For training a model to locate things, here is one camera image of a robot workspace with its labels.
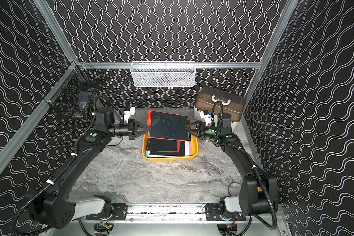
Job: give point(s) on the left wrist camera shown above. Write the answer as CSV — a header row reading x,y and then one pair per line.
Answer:
x,y
128,112

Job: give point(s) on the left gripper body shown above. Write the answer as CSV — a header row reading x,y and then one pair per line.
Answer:
x,y
132,130

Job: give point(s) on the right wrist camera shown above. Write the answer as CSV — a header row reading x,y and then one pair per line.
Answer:
x,y
206,116

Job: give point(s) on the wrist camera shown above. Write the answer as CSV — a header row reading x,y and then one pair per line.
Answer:
x,y
206,116
128,112

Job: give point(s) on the blue white writing tablet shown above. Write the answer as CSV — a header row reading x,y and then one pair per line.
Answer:
x,y
156,154

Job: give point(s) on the adhesive tape roll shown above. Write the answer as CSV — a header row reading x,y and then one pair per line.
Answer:
x,y
234,189

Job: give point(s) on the pink white writing tablet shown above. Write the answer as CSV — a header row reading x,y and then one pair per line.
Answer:
x,y
185,149

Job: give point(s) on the brown white storage case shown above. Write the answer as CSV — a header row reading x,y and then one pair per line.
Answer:
x,y
215,100

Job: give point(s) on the yellow storage tray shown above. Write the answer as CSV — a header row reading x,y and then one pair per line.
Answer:
x,y
194,149

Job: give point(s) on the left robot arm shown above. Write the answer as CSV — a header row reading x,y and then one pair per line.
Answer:
x,y
48,204

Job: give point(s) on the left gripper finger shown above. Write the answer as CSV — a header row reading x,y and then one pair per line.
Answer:
x,y
140,131
141,126

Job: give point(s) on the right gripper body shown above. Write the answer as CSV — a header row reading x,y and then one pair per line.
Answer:
x,y
208,132

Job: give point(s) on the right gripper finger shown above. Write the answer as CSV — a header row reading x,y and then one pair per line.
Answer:
x,y
193,131
192,126

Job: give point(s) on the large red writing tablet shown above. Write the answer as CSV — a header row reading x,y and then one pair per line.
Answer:
x,y
168,126

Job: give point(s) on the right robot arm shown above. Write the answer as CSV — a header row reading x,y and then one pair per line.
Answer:
x,y
258,193

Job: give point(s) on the black wire wall basket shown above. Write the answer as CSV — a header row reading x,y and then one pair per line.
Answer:
x,y
75,98

